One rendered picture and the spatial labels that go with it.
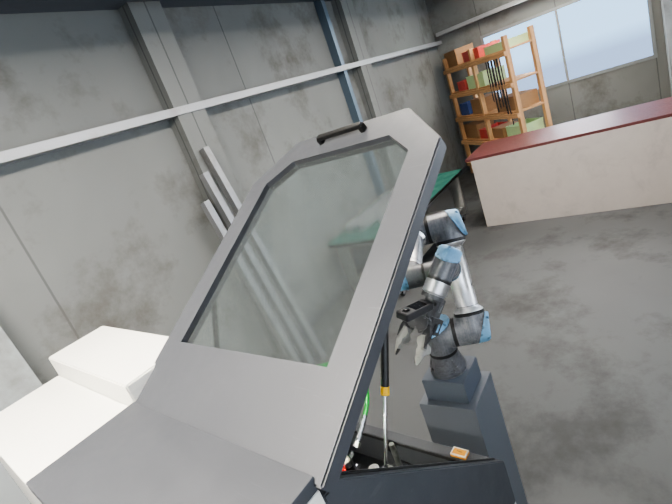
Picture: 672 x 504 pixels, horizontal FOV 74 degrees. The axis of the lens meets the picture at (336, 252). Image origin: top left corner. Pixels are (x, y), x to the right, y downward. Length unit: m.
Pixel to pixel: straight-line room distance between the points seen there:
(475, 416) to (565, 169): 4.07
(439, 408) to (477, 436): 0.18
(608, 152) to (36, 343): 5.30
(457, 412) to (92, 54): 3.34
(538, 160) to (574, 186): 0.48
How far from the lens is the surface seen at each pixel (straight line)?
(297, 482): 0.84
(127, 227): 3.62
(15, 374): 3.10
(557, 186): 5.69
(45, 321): 3.37
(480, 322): 1.82
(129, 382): 1.39
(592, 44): 8.82
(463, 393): 1.92
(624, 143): 5.52
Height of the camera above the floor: 2.04
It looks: 17 degrees down
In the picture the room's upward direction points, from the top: 20 degrees counter-clockwise
